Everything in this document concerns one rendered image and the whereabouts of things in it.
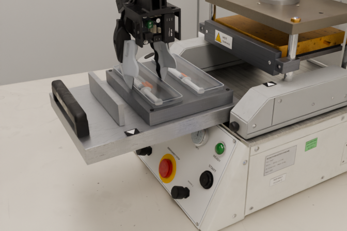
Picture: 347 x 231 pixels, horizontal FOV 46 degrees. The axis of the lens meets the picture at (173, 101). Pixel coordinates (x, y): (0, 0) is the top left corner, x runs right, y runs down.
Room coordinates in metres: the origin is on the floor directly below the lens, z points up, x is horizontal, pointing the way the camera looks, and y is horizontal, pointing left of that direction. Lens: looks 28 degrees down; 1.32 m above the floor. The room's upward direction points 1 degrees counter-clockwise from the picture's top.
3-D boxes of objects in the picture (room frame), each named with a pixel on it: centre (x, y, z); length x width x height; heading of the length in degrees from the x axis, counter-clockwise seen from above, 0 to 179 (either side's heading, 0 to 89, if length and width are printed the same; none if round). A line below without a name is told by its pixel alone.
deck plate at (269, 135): (0.84, -0.25, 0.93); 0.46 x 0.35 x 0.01; 118
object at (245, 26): (0.81, -0.22, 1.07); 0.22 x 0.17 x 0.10; 28
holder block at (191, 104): (0.70, 0.01, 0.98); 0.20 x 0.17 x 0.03; 28
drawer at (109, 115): (0.67, 0.06, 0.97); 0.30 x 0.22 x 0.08; 118
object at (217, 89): (0.72, -0.02, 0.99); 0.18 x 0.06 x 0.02; 28
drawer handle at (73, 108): (0.61, 0.18, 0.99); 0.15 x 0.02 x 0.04; 28
